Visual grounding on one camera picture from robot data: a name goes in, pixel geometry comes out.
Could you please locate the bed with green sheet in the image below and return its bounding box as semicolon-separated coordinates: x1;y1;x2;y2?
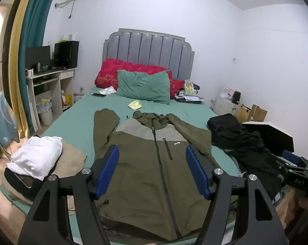
0;92;242;245

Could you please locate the glass balcony door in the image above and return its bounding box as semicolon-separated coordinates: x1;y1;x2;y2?
0;0;19;92

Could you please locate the grey blue denim garment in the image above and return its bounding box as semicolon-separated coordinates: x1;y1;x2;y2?
224;149;242;175

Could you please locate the black puffy jacket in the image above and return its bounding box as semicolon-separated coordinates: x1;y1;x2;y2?
228;133;289;202

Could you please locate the snack bag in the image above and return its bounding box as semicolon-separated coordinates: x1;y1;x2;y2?
184;80;198;96

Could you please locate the trash bin with bag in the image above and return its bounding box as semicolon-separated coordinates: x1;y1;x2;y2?
38;99;53;125

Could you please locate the white box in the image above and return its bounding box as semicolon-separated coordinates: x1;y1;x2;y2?
219;87;233;99

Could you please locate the brown cardboard box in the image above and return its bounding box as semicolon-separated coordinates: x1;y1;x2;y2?
249;104;268;122

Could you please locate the grey padded headboard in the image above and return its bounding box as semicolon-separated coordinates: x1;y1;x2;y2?
102;29;195;82

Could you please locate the black folded garment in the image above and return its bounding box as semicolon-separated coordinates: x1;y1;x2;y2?
4;168;44;202

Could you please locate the white air conditioner pipe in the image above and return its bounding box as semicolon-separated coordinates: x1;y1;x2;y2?
55;0;75;9

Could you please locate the white computer desk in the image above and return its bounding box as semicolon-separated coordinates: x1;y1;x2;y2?
26;68;75;133

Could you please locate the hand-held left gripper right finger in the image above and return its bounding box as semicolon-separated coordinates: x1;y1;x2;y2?
185;145;288;245

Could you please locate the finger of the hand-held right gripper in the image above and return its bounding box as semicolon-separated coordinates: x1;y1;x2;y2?
270;150;308;174

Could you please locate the black monitor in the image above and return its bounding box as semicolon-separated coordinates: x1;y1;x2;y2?
25;45;51;70

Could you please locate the brown paper bag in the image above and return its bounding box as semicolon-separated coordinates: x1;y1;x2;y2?
236;105;251;123

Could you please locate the stack of papers and books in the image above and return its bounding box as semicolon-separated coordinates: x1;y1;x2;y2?
174;89;204;104

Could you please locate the black computer tower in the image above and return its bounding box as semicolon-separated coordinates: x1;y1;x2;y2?
53;41;80;69

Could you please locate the green pillow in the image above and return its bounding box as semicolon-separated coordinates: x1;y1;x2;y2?
116;70;171;105

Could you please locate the white nightstand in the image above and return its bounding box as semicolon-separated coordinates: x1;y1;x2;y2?
216;96;240;115

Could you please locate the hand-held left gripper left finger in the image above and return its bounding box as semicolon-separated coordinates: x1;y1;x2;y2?
17;144;120;245

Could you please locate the beige folded garment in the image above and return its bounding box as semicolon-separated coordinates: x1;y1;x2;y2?
1;139;88;207

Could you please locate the olive green jacket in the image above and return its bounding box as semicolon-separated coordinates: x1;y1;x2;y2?
93;108;240;243

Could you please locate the teal curtain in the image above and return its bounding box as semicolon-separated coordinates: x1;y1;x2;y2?
17;0;61;138

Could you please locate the white folded garment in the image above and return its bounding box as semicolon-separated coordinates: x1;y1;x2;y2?
6;136;63;182

